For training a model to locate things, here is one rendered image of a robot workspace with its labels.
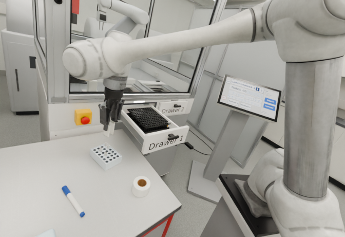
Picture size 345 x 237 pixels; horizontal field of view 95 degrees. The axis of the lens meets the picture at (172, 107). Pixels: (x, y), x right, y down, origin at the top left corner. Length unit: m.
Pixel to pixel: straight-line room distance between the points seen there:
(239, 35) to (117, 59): 0.37
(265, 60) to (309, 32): 1.96
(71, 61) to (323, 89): 0.58
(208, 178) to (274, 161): 1.31
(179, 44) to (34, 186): 0.69
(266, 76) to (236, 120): 0.88
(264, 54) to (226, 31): 1.85
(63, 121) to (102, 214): 0.49
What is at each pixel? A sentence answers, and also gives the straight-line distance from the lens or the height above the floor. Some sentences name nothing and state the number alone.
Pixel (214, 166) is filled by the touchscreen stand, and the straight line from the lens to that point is 1.91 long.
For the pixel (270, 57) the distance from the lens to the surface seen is 2.36.
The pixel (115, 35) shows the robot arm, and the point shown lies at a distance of 0.63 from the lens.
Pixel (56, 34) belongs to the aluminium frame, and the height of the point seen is 1.25.
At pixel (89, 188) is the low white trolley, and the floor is 0.76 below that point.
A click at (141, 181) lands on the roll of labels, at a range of 0.74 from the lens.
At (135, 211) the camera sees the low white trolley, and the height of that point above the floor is 0.76.
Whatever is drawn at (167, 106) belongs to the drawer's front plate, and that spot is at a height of 0.90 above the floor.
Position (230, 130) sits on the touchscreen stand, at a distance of 1.68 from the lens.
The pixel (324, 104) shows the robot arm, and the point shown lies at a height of 1.30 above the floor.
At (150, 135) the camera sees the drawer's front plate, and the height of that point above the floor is 0.92.
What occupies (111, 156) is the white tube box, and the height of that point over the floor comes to 0.78.
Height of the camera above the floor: 1.34
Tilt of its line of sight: 22 degrees down
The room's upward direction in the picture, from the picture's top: 16 degrees clockwise
